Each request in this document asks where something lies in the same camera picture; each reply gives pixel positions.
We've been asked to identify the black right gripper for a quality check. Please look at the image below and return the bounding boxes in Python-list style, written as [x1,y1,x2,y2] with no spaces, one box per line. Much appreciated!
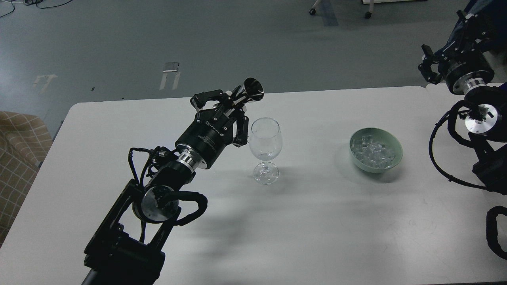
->
[418,10,496,95]

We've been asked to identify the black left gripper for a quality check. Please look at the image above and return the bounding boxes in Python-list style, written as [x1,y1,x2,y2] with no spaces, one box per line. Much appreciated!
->
[175,89,249,169]

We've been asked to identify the steel cocktail jigger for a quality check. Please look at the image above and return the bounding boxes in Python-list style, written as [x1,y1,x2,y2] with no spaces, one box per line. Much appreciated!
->
[226,77,265,109]

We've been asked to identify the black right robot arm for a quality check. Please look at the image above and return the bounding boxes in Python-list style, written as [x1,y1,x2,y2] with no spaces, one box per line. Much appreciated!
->
[418,10,507,195]

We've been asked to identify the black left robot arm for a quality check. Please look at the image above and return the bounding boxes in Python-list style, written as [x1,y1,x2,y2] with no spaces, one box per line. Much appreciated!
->
[83,85,264,285]

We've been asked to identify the clear wine glass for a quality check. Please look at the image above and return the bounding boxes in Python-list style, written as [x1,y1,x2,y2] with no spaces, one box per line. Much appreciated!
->
[248,117,283,185]

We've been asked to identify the pile of ice cubes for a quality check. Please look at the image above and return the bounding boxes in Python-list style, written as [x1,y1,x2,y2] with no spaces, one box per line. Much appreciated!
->
[350,135,400,170]

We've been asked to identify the dark blue jacket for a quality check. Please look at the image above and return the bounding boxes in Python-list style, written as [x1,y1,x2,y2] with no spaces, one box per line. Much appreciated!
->
[445,0,507,52]

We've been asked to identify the green bowl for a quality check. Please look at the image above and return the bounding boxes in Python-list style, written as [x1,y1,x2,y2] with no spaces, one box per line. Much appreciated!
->
[348,127,404,174]

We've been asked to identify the grey office chair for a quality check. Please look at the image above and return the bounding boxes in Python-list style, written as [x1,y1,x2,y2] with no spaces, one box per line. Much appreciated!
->
[308,0,375,24]

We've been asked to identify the beige checkered sofa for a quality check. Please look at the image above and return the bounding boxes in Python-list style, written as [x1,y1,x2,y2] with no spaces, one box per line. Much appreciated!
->
[0,111,53,245]

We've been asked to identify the black floor cables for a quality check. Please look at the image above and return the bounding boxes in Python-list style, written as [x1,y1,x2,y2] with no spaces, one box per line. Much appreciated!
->
[0,0,74,18]

